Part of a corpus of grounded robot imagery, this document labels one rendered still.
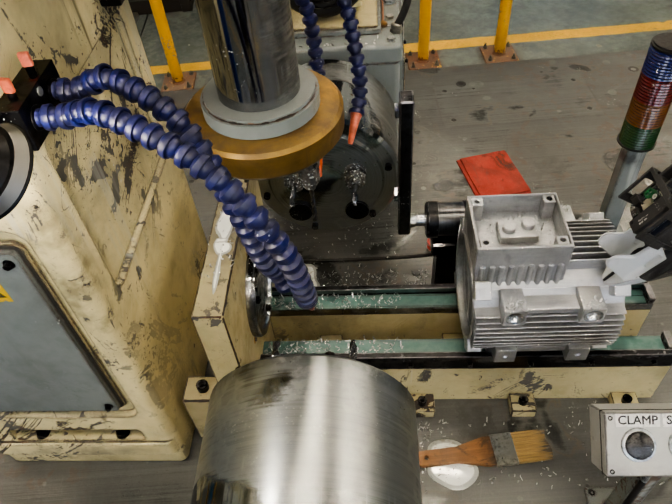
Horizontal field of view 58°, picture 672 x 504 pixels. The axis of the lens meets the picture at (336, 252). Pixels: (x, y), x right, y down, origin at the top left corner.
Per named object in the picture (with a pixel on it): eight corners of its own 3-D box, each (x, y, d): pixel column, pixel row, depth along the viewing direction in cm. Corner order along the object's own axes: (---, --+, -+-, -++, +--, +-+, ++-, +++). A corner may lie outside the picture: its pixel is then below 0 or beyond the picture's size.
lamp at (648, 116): (631, 131, 101) (639, 108, 98) (620, 110, 105) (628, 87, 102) (668, 129, 100) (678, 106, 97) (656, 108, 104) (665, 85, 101)
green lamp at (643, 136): (623, 152, 104) (631, 131, 101) (613, 131, 108) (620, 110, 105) (659, 151, 104) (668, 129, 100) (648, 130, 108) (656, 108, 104)
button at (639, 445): (621, 456, 67) (627, 461, 65) (620, 428, 67) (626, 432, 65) (649, 456, 67) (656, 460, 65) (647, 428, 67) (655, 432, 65)
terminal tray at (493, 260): (472, 287, 81) (478, 251, 76) (462, 230, 88) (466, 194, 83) (563, 284, 80) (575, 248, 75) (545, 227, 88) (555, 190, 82)
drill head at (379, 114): (259, 267, 107) (232, 156, 89) (280, 128, 135) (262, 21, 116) (401, 264, 106) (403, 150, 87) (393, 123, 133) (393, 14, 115)
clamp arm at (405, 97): (394, 235, 99) (395, 102, 81) (393, 222, 101) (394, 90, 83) (415, 235, 99) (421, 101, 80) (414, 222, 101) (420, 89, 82)
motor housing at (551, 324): (466, 374, 90) (480, 295, 76) (451, 276, 102) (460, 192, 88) (604, 371, 88) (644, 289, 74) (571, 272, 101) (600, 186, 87)
